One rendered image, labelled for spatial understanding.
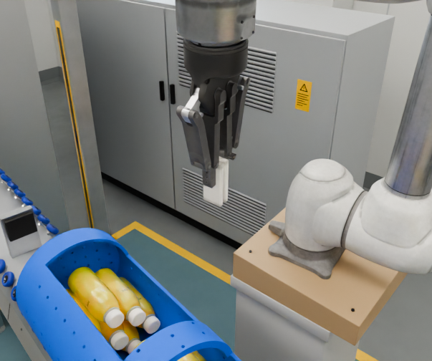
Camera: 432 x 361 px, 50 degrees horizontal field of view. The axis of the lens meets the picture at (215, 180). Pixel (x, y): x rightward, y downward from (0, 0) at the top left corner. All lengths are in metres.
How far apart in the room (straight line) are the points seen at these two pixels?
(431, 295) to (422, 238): 1.88
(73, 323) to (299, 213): 0.58
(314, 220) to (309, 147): 1.17
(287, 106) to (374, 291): 1.25
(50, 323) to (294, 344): 0.67
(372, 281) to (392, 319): 1.48
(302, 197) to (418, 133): 0.31
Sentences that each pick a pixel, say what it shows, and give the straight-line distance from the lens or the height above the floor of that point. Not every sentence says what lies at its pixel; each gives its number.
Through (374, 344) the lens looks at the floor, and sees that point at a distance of 2.62.
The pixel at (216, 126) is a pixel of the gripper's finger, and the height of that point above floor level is 1.68.
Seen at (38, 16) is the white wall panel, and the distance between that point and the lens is 6.12.
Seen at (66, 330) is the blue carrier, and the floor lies 1.18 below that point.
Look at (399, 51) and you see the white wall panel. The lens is 3.39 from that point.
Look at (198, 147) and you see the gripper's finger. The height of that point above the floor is 1.66.
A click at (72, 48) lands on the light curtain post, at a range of 1.63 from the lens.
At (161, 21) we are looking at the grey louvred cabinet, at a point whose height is 1.35.
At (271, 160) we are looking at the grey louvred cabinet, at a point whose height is 0.75.
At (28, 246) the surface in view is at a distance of 1.67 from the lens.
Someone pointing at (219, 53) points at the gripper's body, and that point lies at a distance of 0.52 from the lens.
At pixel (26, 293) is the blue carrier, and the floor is 1.16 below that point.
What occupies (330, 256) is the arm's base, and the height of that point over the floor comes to 1.12.
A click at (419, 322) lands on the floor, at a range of 2.81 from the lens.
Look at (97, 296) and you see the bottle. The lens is 1.10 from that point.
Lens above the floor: 1.92
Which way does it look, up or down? 31 degrees down
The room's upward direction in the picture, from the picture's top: straight up
